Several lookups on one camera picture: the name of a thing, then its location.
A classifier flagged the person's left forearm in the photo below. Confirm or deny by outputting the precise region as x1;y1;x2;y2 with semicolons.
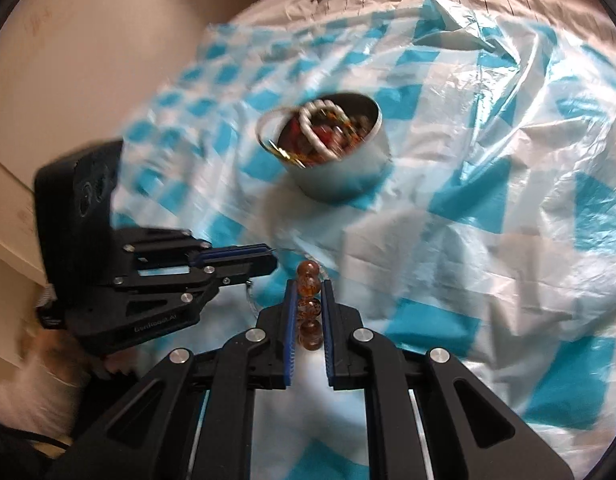
0;360;86;438

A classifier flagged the black cable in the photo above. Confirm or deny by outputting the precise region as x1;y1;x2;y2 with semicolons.
15;432;71;451

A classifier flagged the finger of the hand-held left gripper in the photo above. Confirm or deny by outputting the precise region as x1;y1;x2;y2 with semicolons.
119;227;279;272
114;259;279;294

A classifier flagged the white bead bracelet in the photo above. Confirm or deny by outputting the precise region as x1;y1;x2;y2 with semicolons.
299;99;349;160

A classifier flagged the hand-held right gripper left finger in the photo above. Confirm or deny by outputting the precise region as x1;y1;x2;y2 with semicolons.
48;280;296;480

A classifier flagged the person's left hand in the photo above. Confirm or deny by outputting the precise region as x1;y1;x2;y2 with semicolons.
23;331;140;386

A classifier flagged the amber bead bracelet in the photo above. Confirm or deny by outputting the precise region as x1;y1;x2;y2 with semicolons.
295;260;325;351

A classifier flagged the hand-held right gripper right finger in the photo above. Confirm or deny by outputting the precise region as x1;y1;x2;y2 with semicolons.
322;280;573;480

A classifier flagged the round metal tin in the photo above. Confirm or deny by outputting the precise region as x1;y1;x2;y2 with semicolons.
255;91;391;204

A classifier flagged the blue checked plastic sheet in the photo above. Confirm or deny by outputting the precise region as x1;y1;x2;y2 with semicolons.
110;0;616;480

